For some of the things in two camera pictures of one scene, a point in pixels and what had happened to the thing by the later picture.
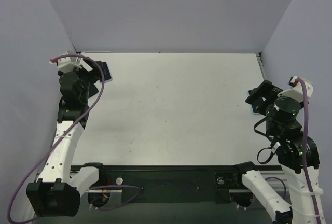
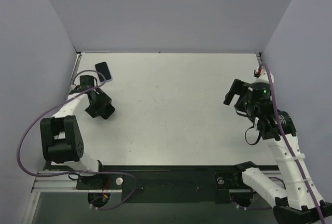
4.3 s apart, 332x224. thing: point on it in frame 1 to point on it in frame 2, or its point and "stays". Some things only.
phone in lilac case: x=107 y=77 stays
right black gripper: x=263 y=95 to x=239 y=95
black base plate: x=173 y=183 stays
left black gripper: x=91 y=74 to x=101 y=106
